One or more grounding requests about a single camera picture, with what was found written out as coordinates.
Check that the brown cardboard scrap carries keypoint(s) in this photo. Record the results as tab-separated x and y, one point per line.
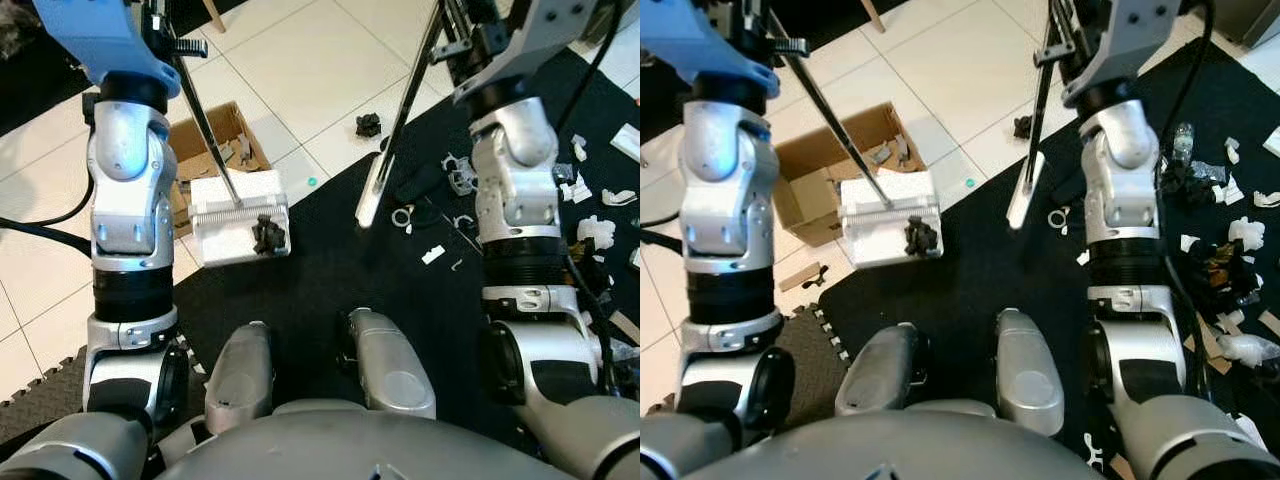
802	277

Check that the white flat carton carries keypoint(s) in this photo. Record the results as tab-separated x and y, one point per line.
1271	141
627	142

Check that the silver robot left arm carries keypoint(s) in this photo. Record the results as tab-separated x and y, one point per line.
120	200
725	200

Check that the dark floor rug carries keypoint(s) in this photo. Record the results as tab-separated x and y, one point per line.
660	110
30	95

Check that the wooden furniture leg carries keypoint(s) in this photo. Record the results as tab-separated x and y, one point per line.
214	14
873	14

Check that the black crumpled lump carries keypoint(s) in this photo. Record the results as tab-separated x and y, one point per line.
368	125
1021	127
920	238
268	236

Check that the clear plastic bottle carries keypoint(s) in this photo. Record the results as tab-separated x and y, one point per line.
1183	140

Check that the grey clip cluster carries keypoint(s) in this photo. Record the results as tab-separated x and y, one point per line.
461	176

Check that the black flat item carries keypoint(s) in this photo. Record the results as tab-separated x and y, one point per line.
418	185

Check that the brown cardboard box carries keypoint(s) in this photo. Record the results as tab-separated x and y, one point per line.
205	138
820	170

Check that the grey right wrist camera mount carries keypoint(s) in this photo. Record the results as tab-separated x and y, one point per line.
1130	40
545	40

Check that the black and yellow item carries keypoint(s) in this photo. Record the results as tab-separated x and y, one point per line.
590	265
1220	266

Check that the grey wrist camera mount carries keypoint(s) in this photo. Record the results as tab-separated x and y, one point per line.
90	35
545	40
1130	40
700	35

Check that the silver robot left leg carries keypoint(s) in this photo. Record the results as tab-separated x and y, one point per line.
240	370
885	370

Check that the silver robot leg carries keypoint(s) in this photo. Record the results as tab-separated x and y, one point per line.
392	365
1030	370
885	370
240	370

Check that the grey foam puzzle mat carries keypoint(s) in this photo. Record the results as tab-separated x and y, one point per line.
40	400
812	340

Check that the silver robot right leg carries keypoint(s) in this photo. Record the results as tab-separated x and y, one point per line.
1030	370
392	365

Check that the silver robot torso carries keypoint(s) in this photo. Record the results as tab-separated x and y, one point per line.
950	450
350	445

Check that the grey plastic clip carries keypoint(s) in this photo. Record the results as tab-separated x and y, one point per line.
243	150
898	152

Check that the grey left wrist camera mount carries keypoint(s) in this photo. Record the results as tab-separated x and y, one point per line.
700	35
90	35

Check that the white plastic piece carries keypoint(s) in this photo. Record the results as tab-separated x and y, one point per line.
1232	150
618	197
578	148
1230	190
433	255
1266	198
580	188
1082	257

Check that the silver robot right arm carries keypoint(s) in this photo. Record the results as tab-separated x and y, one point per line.
1120	190
515	190

